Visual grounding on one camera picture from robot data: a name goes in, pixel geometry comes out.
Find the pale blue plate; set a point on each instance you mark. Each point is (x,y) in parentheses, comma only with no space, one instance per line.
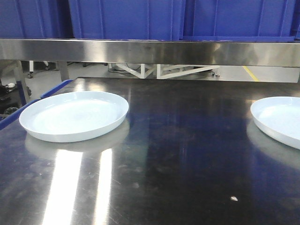
(279,118)
(74,116)

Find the middle blue plastic bin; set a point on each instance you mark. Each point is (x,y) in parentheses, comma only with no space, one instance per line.
(128,19)

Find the blue plastic bin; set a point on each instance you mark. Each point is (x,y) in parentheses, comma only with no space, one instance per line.
(34,19)
(239,20)
(128,19)

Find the right blue plastic bin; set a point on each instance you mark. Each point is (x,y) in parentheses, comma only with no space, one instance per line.
(239,20)

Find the blue side crate rim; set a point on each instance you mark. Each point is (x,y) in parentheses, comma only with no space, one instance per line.
(14,116)

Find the steel table leg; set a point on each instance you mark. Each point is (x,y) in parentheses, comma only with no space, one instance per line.
(21,83)

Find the left blue plastic bin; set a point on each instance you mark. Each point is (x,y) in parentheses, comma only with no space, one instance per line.
(34,19)

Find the white metal frame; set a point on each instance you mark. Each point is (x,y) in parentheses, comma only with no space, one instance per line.
(161,71)

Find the stainless steel shelf rail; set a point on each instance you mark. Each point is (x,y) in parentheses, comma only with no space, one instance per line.
(153,52)

